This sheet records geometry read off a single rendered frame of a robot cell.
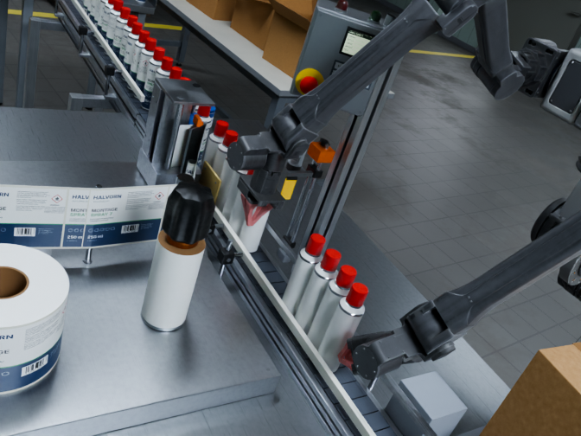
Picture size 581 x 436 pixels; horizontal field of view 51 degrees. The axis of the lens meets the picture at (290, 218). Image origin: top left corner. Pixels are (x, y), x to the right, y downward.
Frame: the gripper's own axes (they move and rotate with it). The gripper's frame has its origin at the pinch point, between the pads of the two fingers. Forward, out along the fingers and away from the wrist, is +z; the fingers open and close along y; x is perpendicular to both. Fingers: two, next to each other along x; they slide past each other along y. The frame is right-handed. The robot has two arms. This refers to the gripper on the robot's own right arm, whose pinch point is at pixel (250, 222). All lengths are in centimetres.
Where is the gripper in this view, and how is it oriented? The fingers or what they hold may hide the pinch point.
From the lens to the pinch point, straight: 133.7
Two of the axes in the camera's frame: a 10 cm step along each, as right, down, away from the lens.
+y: 4.8, 5.8, -6.6
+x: 8.2, -0.3, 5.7
